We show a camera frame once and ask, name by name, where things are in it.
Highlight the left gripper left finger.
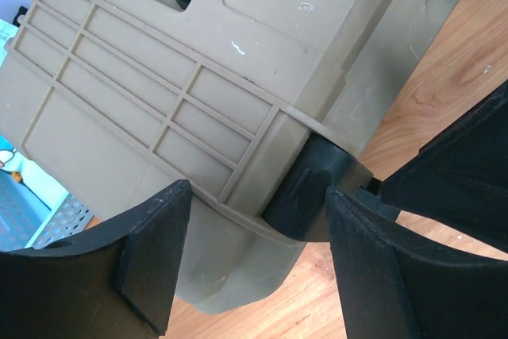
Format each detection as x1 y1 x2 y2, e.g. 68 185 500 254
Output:
1 180 192 338

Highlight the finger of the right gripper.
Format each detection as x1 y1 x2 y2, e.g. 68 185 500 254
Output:
379 83 507 251

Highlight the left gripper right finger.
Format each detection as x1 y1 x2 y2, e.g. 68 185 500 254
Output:
325 187 507 338

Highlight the tan plastic tool box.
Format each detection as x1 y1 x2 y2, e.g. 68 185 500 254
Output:
7 0 459 314

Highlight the blue plastic basket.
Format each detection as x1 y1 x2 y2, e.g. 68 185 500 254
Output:
1 172 93 252

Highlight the black item in basket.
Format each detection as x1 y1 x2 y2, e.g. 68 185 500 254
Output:
12 6 28 27

